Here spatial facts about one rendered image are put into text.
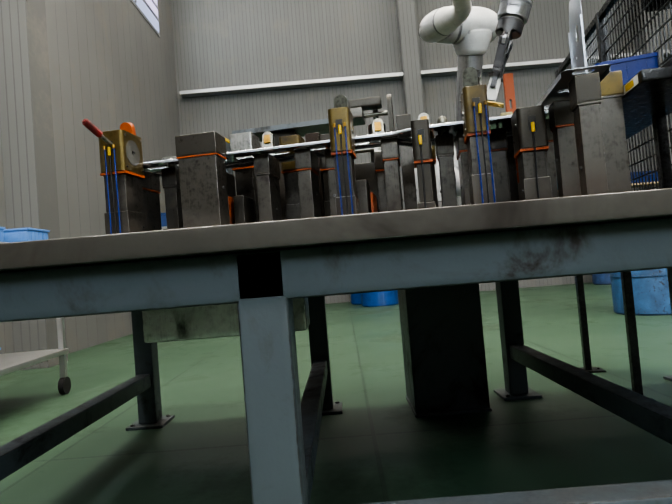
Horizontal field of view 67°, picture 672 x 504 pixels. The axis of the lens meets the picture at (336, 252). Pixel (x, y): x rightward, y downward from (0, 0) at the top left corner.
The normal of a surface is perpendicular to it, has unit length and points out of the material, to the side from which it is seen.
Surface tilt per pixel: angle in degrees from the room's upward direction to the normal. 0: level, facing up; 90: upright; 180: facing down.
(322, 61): 90
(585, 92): 90
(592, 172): 90
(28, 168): 90
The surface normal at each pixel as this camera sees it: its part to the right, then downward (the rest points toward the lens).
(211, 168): -0.17, -0.02
